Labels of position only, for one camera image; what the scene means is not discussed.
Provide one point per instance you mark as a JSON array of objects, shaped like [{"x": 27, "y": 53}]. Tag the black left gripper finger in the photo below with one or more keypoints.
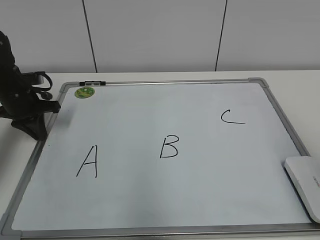
[{"x": 33, "y": 126}]

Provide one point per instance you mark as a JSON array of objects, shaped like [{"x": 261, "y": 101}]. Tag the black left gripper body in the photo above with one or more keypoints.
[{"x": 19, "y": 99}]

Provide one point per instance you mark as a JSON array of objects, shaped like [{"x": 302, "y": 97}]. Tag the white whiteboard eraser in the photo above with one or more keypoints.
[{"x": 304, "y": 172}]

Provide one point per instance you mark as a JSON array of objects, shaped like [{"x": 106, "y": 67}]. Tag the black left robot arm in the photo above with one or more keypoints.
[{"x": 38, "y": 79}]

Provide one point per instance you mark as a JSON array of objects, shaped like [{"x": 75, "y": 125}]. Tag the round green magnet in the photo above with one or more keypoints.
[{"x": 84, "y": 92}]

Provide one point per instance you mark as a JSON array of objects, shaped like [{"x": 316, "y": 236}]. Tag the white board with grey frame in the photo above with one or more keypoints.
[{"x": 161, "y": 159}]

